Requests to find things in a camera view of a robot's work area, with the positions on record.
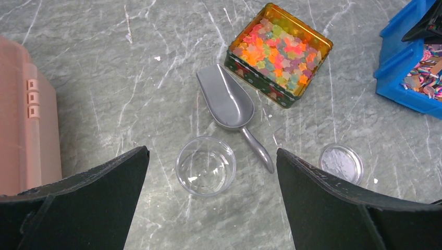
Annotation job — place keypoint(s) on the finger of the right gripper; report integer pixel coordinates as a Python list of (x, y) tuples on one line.
[(428, 28)]

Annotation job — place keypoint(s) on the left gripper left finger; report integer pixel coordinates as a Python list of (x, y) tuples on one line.
[(89, 210)]

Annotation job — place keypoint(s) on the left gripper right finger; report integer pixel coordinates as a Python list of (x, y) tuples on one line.
[(327, 212)]

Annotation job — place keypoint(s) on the clear plastic cup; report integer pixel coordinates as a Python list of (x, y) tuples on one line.
[(205, 166)]

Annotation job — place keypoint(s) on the metal scoop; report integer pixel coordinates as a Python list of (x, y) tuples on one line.
[(231, 107)]

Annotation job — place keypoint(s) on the blue bin of lollipops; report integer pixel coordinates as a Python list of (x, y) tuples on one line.
[(398, 58)]

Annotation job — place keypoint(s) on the clear round lid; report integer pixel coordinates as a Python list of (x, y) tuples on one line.
[(343, 162)]

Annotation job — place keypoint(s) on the pink plastic storage box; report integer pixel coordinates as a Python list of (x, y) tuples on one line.
[(30, 149)]

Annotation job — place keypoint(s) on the candy tin with gummies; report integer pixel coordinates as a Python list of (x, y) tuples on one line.
[(278, 55)]

